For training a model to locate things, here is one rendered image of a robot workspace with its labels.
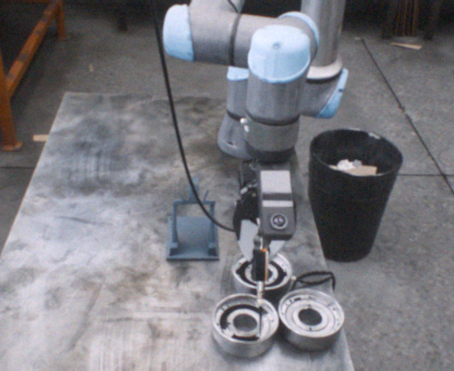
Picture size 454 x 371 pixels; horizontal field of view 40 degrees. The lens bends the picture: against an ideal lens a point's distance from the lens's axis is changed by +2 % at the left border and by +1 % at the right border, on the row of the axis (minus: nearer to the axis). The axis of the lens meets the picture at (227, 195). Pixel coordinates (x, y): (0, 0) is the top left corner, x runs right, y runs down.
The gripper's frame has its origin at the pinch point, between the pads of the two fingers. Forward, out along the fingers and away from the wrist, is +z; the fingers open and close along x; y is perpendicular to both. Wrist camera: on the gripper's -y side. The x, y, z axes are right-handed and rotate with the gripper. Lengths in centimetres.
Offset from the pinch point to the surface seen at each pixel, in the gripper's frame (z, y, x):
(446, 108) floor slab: 94, 237, -137
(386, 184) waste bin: 56, 103, -59
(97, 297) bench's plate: 13.1, 4.8, 26.5
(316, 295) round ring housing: 9.9, 1.8, -10.5
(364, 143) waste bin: 55, 131, -58
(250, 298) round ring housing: 9.6, 0.8, 0.8
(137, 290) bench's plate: 13.1, 6.4, 20.0
